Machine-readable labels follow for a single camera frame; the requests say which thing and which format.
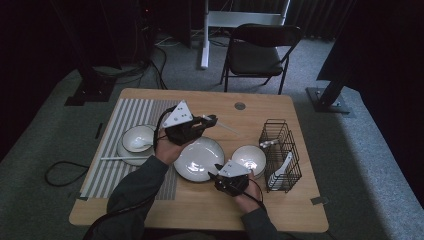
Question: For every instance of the black stand with bolted base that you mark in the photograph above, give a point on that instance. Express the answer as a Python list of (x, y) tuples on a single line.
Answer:
[(328, 100)]

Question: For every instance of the black folding chair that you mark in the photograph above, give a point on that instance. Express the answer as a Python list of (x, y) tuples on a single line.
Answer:
[(253, 60)]

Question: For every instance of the person's right hand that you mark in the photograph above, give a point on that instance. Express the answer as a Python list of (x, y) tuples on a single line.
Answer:
[(248, 200)]

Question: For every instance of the white ceramic spoon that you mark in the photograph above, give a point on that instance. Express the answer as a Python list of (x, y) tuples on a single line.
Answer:
[(138, 144)]

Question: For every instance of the grey table grommet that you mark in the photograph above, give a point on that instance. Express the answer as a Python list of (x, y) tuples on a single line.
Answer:
[(239, 106)]

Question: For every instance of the small grey tape piece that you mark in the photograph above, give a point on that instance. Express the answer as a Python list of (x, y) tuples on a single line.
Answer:
[(83, 199)]

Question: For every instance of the black stand base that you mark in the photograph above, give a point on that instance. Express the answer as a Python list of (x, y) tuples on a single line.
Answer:
[(90, 93)]

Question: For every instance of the dark computer tower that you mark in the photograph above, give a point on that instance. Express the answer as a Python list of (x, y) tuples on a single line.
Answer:
[(145, 33)]

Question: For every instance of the person's left hand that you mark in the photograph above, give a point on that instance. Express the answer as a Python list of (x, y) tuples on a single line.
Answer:
[(168, 150)]

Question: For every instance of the black cloth panel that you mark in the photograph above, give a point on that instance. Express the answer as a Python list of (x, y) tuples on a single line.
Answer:
[(383, 66)]

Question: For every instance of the grey striped placemat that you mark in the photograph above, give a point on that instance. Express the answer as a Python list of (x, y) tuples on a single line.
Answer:
[(133, 110)]

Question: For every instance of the white desk frame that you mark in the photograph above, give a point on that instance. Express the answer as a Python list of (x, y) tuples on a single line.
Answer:
[(205, 50)]

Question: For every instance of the dark pleated curtain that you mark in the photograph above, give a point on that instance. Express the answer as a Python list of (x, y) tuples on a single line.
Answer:
[(313, 16)]

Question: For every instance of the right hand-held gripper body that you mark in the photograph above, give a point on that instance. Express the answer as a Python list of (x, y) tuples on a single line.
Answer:
[(233, 183)]

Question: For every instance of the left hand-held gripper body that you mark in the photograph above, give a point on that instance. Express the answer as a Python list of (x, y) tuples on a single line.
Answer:
[(181, 131)]

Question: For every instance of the white chopstick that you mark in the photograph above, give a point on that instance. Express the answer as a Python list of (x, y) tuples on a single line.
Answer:
[(113, 158), (265, 145), (230, 129), (268, 142)]

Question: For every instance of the white bowl with dark rim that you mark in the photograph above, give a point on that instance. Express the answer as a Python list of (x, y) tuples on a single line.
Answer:
[(138, 133), (250, 155), (260, 176)]

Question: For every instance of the stack of white spoons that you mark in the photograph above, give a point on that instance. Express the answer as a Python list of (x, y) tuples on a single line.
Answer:
[(285, 163)]

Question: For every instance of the white plate with dark rim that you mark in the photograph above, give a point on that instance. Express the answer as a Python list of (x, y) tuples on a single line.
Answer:
[(136, 163), (196, 160)]

